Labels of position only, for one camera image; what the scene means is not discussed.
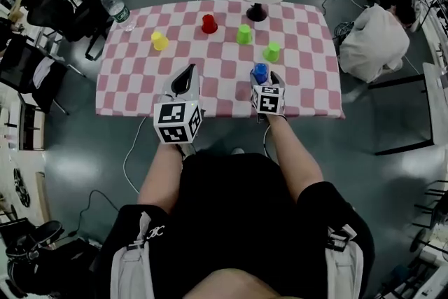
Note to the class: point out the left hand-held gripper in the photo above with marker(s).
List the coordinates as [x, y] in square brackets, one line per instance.
[171, 113]

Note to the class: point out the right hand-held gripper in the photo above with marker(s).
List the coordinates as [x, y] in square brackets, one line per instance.
[267, 99]

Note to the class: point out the blue paper cup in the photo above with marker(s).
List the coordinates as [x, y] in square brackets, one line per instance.
[260, 71]

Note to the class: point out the green paper cup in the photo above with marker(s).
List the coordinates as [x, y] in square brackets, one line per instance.
[244, 35]
[272, 52]

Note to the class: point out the yellow paper cup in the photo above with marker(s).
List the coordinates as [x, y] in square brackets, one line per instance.
[160, 41]

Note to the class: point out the red paper cup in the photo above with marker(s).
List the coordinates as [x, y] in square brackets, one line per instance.
[209, 24]

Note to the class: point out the person's right forearm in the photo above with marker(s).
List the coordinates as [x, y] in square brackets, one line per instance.
[294, 161]

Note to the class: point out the person's left forearm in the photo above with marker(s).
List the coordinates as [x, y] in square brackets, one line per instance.
[157, 178]

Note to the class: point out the pink white checkered tablecloth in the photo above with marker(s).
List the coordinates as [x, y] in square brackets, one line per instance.
[140, 80]

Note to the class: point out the person's grey shoe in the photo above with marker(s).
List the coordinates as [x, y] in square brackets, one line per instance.
[238, 151]
[188, 150]

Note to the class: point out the dark green black device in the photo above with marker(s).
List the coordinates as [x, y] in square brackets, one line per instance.
[344, 31]

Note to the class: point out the clear plastic water bottle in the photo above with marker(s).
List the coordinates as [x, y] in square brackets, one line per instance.
[113, 5]

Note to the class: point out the black mesh chair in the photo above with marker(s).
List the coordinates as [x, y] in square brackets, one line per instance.
[52, 94]

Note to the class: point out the person's black shirt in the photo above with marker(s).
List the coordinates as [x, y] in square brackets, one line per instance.
[231, 217]

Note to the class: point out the white cloth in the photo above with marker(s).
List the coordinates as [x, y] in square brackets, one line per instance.
[43, 71]

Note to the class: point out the black office chair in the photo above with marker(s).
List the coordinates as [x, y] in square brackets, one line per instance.
[52, 14]

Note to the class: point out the wooden open shelf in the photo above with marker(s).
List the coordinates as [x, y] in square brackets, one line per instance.
[31, 126]

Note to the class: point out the brown cardboard sheet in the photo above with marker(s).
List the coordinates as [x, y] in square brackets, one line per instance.
[43, 199]

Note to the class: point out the black wheel rim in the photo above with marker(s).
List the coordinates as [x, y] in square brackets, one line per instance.
[21, 187]

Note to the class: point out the black helmet device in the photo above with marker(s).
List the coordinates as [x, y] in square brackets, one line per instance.
[45, 231]

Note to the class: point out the white desk black frame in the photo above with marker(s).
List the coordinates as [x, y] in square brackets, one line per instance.
[437, 105]

